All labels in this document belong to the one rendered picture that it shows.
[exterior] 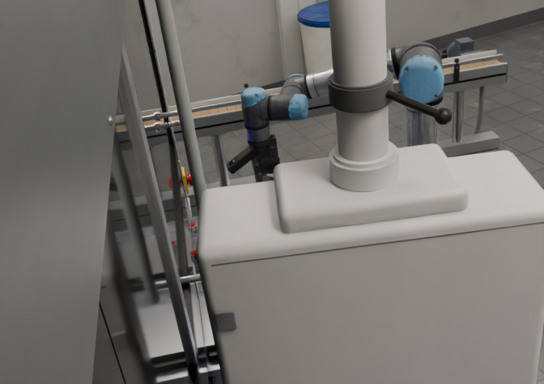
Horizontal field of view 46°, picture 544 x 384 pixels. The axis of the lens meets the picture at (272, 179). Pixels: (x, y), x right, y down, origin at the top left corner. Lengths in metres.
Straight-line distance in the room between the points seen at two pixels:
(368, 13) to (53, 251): 0.56
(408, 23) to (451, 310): 4.94
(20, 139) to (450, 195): 0.67
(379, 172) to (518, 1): 5.77
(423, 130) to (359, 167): 0.99
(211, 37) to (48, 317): 4.72
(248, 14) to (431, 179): 4.22
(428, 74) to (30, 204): 1.53
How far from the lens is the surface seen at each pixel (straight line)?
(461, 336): 1.04
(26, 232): 0.29
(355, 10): 0.80
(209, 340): 1.73
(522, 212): 0.93
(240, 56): 5.11
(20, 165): 0.31
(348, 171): 0.88
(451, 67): 3.12
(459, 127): 3.22
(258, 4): 5.08
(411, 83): 1.77
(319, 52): 4.80
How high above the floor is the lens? 2.05
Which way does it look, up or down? 30 degrees down
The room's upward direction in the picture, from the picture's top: 7 degrees counter-clockwise
